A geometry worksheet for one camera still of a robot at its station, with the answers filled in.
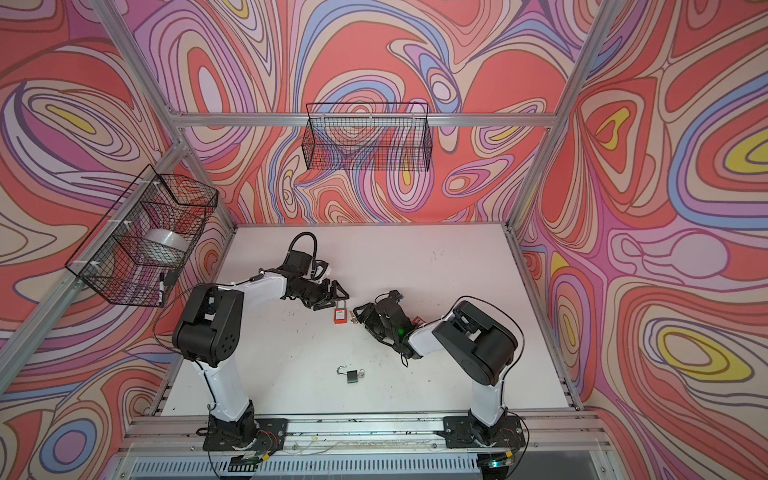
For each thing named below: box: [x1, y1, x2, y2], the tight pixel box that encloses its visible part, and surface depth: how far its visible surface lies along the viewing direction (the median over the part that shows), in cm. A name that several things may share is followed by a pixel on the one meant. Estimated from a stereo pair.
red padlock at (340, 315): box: [333, 299, 348, 325], surface depth 95 cm
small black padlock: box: [336, 365, 358, 384], surface depth 84 cm
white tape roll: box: [142, 229, 189, 255], surface depth 73 cm
